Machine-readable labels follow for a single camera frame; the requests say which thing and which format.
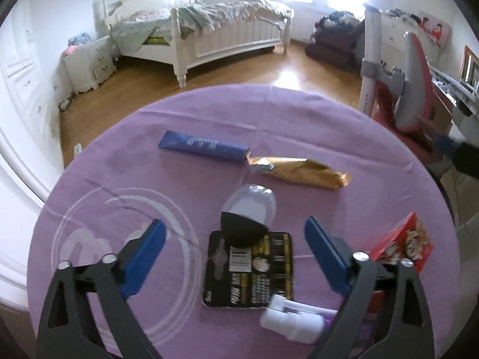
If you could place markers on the white study desk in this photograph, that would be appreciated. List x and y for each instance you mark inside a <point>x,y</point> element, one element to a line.
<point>461,102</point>

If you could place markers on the gold foil wrapper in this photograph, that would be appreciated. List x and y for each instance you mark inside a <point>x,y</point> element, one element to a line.
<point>301,171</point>

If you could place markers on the red photo on dresser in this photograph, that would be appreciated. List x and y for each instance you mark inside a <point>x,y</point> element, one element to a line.
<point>436,28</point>

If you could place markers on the blue wrapper bar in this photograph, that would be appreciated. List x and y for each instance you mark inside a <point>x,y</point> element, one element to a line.
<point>180,142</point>

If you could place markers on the black blister pack card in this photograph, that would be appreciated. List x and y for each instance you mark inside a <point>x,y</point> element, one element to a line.
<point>248,262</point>

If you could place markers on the white wooden bed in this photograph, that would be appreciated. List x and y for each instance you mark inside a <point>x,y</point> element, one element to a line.
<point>187,33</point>

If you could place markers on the dark clothes pile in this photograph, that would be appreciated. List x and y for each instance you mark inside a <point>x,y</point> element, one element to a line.
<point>338,40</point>

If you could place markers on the red desk chair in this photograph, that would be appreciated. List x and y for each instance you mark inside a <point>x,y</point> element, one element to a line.
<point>405,99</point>

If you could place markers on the white plastic bottle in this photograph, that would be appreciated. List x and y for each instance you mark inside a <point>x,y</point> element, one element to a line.
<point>296,321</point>

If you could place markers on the white nightstand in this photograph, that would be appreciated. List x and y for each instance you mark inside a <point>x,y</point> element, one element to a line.
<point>90,65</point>

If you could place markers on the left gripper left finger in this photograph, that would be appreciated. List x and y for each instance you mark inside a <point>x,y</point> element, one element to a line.
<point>67,328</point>

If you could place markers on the red milk carton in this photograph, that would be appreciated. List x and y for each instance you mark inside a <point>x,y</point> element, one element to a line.
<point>407,240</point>

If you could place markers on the white dresser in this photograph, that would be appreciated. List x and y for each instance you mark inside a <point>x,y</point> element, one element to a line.
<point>393,41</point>

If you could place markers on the white power strip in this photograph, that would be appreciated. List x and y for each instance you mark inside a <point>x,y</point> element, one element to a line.
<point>78,148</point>

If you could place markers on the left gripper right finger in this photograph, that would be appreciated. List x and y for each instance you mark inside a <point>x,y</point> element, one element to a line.
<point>403,327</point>

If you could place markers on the white wardrobe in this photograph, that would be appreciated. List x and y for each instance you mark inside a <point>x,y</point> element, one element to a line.
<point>31,115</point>

